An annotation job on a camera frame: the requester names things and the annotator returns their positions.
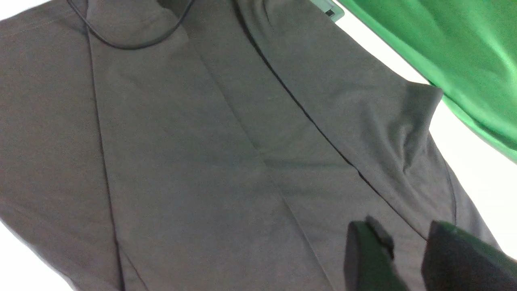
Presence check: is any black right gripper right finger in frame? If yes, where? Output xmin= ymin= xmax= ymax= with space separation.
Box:
xmin=421 ymin=221 xmax=517 ymax=291

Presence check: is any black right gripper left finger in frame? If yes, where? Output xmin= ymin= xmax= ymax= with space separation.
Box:
xmin=343 ymin=216 xmax=408 ymax=291

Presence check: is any gray long-sleeved shirt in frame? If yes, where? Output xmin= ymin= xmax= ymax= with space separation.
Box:
xmin=1 ymin=0 xmax=498 ymax=291

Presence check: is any green backdrop cloth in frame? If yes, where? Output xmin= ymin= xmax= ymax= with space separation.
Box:
xmin=341 ymin=0 xmax=517 ymax=162

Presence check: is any black left camera cable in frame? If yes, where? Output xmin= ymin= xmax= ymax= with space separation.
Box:
xmin=67 ymin=0 xmax=196 ymax=51

